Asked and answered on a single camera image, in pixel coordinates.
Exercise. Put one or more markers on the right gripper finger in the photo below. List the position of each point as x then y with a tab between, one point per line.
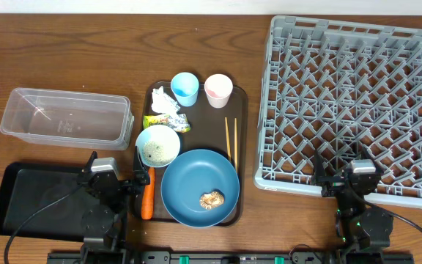
365	154
319	170

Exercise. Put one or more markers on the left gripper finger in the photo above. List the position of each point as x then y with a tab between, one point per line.
141	175
88	165

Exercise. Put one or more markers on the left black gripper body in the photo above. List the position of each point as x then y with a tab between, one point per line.
110	201

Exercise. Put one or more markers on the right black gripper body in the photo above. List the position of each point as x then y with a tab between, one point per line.
334	185

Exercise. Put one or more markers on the light blue small bowl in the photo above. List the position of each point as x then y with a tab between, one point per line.
158	146

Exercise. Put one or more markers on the yellow green snack wrapper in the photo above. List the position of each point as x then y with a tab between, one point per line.
177	122

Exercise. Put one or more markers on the white tissue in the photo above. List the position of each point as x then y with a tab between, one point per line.
162	103

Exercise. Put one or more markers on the light blue plastic cup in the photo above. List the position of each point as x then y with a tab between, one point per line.
185	87

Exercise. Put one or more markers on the pink plastic cup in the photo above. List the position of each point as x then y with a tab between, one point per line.
218	88

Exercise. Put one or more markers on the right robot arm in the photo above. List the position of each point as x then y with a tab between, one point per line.
364	228

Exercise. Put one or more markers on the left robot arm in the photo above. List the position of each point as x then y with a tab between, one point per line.
105	224

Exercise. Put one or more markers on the clear plastic waste bin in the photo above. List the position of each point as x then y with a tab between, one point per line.
68	119

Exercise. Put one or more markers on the black waste tray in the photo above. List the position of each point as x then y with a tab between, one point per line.
25	188

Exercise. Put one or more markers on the grey plastic dishwasher rack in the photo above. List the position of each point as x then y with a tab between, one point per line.
335	88

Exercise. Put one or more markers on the orange carrot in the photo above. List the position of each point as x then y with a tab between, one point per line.
148	199

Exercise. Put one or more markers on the large blue plate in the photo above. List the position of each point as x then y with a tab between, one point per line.
193	174

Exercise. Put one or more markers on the brown food scrap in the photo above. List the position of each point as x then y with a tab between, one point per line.
211	200

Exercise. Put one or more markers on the dark brown serving tray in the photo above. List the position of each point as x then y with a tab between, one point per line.
208	132

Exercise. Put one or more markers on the left wooden chopstick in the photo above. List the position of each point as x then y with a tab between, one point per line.
228	150

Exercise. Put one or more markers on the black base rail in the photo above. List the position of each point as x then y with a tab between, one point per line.
190	258

